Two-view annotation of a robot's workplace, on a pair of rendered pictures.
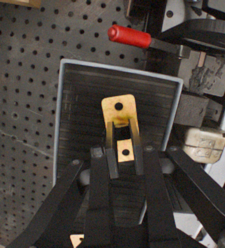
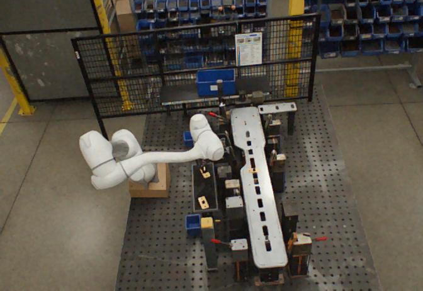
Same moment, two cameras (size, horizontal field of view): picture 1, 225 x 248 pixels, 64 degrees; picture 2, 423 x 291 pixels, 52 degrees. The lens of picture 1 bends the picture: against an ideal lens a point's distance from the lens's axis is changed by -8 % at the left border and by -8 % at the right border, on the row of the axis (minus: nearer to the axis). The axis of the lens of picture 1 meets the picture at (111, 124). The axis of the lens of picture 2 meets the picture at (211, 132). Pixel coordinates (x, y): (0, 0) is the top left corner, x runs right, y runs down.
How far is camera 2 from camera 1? 2.61 m
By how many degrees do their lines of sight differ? 67
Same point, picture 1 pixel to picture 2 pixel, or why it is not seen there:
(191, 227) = (238, 201)
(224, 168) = (253, 199)
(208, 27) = not seen: hidden behind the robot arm
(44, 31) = (171, 205)
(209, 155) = (235, 184)
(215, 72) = (226, 168)
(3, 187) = not seen: outside the picture
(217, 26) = not seen: hidden behind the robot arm
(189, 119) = (222, 176)
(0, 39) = (148, 211)
